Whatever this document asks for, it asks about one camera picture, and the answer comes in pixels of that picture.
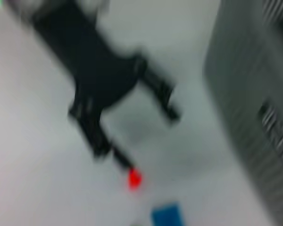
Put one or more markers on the small red toy brick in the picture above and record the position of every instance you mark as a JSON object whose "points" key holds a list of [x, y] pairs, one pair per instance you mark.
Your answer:
{"points": [[134, 179]]}

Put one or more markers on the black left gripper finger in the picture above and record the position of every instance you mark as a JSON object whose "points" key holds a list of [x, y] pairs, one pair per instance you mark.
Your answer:
{"points": [[162, 94], [96, 134]]}

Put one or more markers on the grey perforated plastic storage basket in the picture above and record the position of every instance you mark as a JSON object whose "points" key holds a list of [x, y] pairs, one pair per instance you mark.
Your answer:
{"points": [[245, 70]]}

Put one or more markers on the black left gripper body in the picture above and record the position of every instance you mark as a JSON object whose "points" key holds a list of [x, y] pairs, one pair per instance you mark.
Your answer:
{"points": [[92, 66]]}

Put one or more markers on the blue square toy brick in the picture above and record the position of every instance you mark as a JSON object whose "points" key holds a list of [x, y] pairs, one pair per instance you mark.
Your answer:
{"points": [[167, 215]]}

